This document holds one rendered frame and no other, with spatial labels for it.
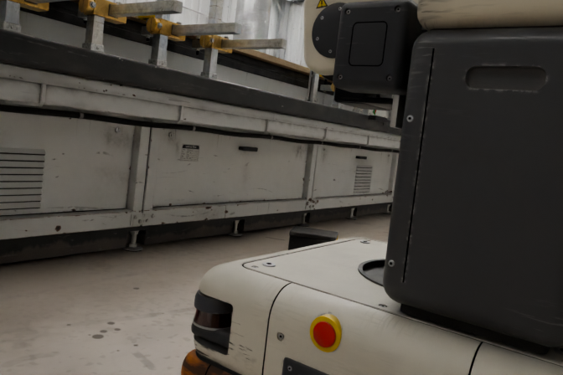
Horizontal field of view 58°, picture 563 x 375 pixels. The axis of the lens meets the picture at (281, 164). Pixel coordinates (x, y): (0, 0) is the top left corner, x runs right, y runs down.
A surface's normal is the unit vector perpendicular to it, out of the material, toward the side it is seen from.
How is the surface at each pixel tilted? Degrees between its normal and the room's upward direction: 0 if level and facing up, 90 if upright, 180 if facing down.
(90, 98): 90
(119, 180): 90
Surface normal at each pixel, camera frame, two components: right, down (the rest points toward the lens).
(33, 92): 0.81, 0.12
